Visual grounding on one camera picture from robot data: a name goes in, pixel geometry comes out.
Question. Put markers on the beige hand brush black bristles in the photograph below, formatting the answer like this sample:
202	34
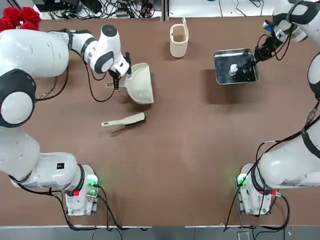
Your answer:
117	122

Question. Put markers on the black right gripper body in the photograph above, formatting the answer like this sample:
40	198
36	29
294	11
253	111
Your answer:
268	45

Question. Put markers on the beige plastic dustpan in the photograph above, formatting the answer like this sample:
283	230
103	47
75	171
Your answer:
141	85

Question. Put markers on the rectangular metal tray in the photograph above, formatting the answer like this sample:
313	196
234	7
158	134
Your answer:
225	72

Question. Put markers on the beige bin with lid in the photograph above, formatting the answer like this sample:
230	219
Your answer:
178	50

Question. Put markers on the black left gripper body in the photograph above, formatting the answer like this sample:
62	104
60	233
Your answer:
114	74

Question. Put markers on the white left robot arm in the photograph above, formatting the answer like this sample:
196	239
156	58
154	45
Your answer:
25	62

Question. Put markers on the white desk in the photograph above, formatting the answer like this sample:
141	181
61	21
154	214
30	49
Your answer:
212	10

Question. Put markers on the black electronics box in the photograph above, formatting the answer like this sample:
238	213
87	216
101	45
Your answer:
57	5

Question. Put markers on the white paper ball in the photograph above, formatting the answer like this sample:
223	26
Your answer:
233	69

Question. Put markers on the grey floor socket plate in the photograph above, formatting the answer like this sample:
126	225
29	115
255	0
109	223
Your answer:
243	235

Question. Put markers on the red rose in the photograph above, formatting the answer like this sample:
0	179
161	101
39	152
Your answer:
30	13
5	25
31	26
11	13

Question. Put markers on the aluminium post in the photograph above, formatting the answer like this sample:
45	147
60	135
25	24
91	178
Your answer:
165	10

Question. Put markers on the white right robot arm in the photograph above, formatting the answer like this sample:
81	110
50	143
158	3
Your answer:
287	165

